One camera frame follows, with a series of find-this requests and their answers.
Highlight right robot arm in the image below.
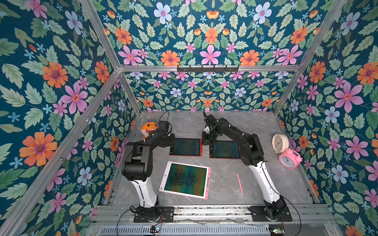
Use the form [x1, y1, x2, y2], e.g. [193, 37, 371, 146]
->
[202, 112, 287, 221]

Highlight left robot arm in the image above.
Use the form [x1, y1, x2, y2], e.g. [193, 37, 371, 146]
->
[121, 121, 175, 215]

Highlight right red writing tablet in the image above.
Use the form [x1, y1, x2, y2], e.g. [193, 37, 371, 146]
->
[209, 141, 240, 159]

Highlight red writing tablet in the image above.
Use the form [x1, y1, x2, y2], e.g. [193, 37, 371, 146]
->
[209, 141, 240, 159]
[169, 138, 202, 157]

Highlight left red writing tablet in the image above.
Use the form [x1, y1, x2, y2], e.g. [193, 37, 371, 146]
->
[169, 138, 202, 157]

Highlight pink white writing tablet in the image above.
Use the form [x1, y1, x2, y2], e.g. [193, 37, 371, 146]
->
[158, 161, 211, 199]

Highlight pink stylus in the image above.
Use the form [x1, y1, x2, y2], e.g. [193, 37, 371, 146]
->
[237, 174, 244, 195]

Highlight orange shark plush toy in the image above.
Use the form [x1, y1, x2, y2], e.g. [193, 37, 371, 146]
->
[141, 122, 158, 138]

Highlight beige round clock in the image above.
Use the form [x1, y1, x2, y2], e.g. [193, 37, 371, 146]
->
[272, 134, 289, 153]

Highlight pink alarm clock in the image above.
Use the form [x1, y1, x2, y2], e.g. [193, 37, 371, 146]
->
[278, 148, 303, 170]

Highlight white vent grille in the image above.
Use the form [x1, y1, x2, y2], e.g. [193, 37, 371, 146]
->
[99, 225, 271, 236]

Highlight black hook rail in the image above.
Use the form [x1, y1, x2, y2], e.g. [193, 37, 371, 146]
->
[176, 65, 239, 73]

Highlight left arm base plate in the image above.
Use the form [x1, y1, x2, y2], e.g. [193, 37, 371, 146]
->
[133, 206, 174, 223]

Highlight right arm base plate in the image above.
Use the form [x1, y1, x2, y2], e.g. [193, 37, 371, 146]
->
[247, 206, 293, 222]

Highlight aluminium front rail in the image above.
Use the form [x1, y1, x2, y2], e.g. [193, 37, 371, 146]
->
[91, 204, 336, 225]

